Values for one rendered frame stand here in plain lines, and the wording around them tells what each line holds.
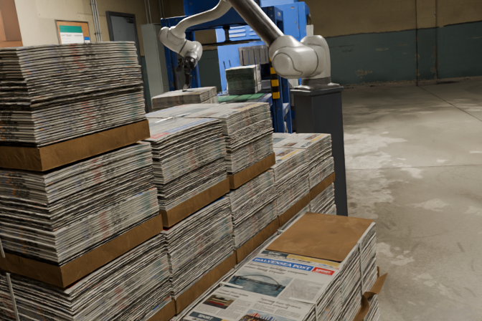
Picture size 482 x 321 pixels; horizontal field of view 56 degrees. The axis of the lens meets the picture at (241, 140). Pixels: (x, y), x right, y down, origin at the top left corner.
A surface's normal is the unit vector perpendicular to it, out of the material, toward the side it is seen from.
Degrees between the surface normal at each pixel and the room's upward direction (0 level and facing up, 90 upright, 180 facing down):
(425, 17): 90
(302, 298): 4
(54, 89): 90
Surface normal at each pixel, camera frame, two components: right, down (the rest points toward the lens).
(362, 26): -0.19, 0.21
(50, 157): 0.85, 0.07
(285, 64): -0.56, 0.29
